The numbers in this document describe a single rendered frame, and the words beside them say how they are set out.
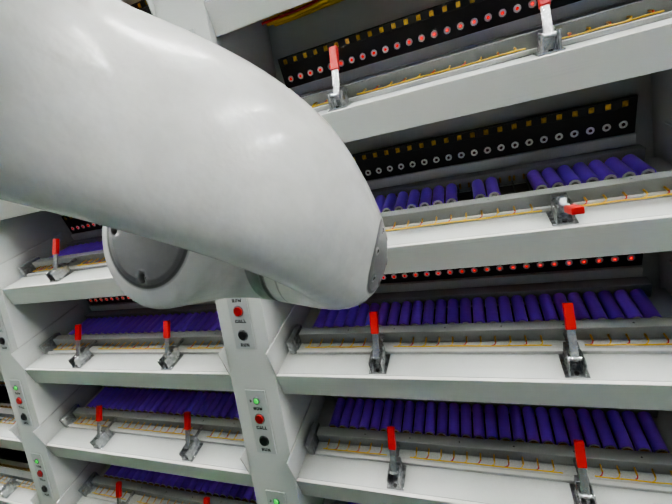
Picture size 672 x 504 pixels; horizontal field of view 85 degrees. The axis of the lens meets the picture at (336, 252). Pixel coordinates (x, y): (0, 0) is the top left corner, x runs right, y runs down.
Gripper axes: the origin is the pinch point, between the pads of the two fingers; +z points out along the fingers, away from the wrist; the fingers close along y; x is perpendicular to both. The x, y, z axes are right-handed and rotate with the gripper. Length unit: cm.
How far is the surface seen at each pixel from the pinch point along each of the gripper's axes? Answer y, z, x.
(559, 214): 26.5, 7.6, 0.7
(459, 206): 14.6, 8.5, 3.6
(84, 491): -86, 19, -56
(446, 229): 12.6, 7.8, 0.6
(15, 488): -114, 18, -58
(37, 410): -88, 10, -31
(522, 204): 22.6, 9.0, 2.7
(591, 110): 33.9, 17.3, 15.8
